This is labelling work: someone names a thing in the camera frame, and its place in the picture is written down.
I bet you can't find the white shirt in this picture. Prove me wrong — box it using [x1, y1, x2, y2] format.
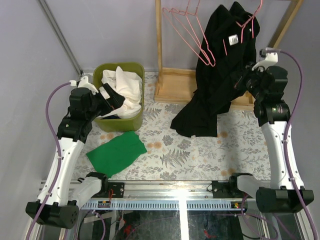
[98, 66, 143, 119]

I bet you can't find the wooden clothes rack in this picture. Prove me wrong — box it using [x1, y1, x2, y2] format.
[154, 0, 303, 104]

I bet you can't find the pink wire hanger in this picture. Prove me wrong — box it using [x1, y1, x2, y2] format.
[162, 0, 216, 67]

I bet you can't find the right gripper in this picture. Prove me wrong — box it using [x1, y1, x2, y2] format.
[229, 62, 266, 101]

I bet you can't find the pink hanger of white shirt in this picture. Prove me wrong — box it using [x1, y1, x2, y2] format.
[171, 0, 216, 67]

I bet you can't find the olive green plastic basket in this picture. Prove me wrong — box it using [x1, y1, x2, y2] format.
[93, 62, 145, 132]

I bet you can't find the blue plaid shirt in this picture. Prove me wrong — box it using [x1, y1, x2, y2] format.
[102, 114, 120, 120]

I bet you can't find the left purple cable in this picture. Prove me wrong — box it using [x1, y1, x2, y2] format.
[26, 81, 73, 240]

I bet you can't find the pink hanger of black shirt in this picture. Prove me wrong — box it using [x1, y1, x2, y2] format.
[222, 21, 243, 56]

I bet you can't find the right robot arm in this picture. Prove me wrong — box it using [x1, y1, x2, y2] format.
[227, 66, 314, 213]

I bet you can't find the green cloth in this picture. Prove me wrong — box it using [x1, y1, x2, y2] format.
[86, 131, 147, 178]

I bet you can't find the aluminium rail frame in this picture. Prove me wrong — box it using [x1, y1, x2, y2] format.
[24, 179, 320, 240]

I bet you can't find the floral table mat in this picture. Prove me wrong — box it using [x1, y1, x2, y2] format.
[54, 71, 276, 181]

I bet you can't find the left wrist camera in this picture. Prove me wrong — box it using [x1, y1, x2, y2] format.
[69, 76, 111, 100]

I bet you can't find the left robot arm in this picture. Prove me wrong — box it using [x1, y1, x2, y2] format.
[25, 83, 125, 229]

